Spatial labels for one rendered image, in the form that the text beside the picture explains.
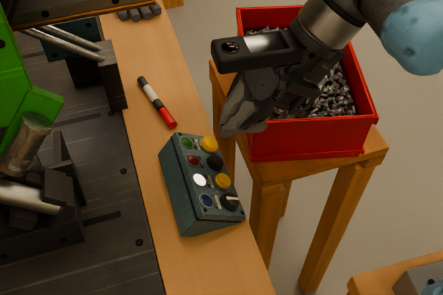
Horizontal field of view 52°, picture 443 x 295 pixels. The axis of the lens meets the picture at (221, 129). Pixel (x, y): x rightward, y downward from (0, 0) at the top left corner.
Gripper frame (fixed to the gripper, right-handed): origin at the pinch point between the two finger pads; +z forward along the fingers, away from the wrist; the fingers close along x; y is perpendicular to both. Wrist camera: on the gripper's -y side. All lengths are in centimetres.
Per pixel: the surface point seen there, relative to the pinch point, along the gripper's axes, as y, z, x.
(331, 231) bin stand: 52, 25, -1
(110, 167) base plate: -11.0, 15.0, 2.5
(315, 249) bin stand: 60, 38, 1
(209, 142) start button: -0.5, 2.9, -0.4
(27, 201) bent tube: -24.5, 13.6, -5.9
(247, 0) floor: 107, 42, 153
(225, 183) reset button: -0.3, 3.0, -8.0
